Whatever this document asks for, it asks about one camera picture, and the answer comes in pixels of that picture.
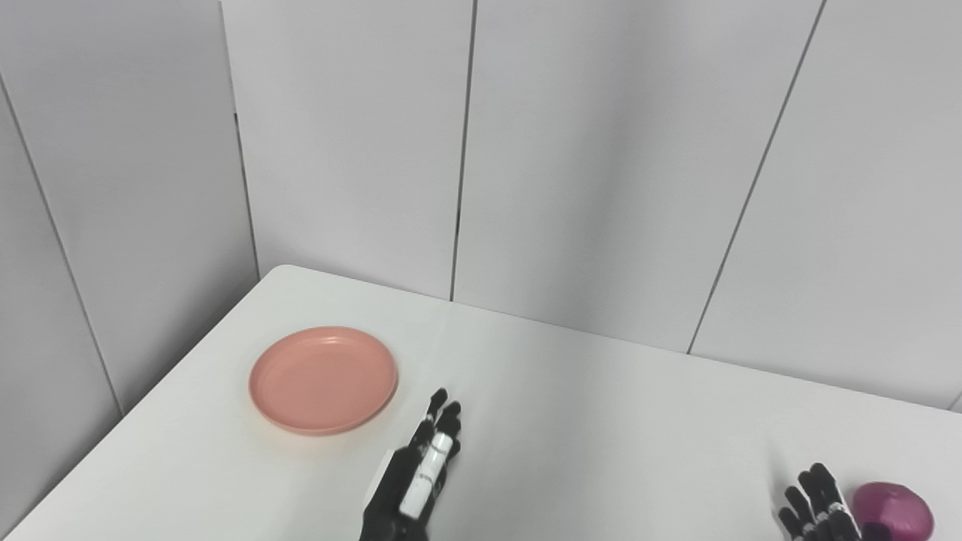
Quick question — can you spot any pink round plate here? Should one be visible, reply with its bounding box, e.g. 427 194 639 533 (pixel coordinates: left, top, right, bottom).
249 325 399 437

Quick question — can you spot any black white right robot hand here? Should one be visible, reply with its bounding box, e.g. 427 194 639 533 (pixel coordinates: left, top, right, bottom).
776 462 865 541

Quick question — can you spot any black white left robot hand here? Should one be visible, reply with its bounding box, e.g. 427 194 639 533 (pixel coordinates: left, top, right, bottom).
359 388 463 541

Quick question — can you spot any purple red onion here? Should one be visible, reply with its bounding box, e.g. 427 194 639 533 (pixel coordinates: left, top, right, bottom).
852 482 935 541

